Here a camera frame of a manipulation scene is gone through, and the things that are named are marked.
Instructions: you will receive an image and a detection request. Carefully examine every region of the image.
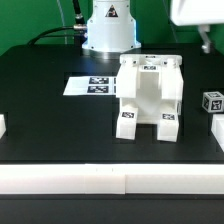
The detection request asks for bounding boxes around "white chair seat part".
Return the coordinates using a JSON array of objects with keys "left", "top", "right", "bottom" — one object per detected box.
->
[{"left": 118, "top": 74, "right": 182, "bottom": 124}]

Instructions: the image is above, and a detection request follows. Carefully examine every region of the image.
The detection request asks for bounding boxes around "white part at left edge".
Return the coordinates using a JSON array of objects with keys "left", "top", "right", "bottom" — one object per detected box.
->
[{"left": 0, "top": 114, "right": 6, "bottom": 139}]

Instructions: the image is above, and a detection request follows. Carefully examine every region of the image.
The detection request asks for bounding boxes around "white chair back frame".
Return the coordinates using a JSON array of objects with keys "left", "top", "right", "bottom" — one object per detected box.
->
[{"left": 116, "top": 54, "right": 183, "bottom": 101}]

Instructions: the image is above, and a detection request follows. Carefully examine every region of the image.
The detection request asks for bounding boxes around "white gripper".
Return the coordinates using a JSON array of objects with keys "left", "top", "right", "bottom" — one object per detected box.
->
[{"left": 171, "top": 0, "right": 224, "bottom": 54}]

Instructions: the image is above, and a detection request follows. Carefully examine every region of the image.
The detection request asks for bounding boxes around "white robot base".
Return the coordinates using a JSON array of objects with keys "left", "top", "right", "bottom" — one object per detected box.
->
[{"left": 82, "top": 0, "right": 141, "bottom": 59}]

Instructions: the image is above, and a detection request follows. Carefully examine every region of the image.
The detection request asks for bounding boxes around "white part at right edge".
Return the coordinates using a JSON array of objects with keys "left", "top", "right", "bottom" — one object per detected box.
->
[{"left": 211, "top": 114, "right": 224, "bottom": 152}]

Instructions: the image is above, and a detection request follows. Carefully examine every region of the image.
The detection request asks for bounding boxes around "white part at edge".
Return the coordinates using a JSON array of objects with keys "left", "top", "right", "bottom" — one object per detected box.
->
[
  {"left": 0, "top": 114, "right": 6, "bottom": 139},
  {"left": 211, "top": 114, "right": 224, "bottom": 152}
]

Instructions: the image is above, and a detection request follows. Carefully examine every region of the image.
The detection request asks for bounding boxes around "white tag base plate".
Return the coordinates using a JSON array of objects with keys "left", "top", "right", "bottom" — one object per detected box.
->
[{"left": 63, "top": 76, "right": 116, "bottom": 96}]

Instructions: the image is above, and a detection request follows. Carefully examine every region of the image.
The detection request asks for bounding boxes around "black cable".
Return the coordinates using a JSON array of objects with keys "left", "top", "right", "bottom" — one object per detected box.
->
[{"left": 26, "top": 0, "right": 88, "bottom": 46}]

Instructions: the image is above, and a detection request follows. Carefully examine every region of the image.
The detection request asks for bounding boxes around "white front fence rail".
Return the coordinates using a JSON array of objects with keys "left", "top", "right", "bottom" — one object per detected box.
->
[{"left": 0, "top": 164, "right": 224, "bottom": 194}]

